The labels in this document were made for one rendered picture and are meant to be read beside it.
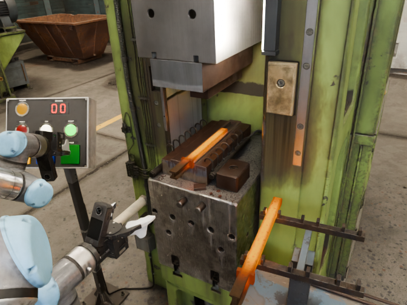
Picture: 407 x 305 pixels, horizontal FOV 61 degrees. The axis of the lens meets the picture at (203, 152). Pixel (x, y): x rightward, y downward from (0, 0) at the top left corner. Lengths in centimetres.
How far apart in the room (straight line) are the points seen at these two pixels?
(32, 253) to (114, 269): 175
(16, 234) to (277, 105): 85
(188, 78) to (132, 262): 148
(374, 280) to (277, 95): 146
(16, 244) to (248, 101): 123
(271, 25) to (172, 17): 30
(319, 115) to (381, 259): 146
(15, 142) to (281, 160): 85
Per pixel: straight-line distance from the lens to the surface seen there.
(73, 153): 142
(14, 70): 640
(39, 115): 150
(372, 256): 246
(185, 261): 151
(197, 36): 108
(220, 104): 167
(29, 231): 59
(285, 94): 114
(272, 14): 109
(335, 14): 109
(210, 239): 134
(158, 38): 116
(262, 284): 128
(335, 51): 110
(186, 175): 130
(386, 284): 232
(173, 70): 115
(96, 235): 95
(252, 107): 161
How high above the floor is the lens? 162
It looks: 28 degrees down
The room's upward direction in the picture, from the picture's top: 3 degrees counter-clockwise
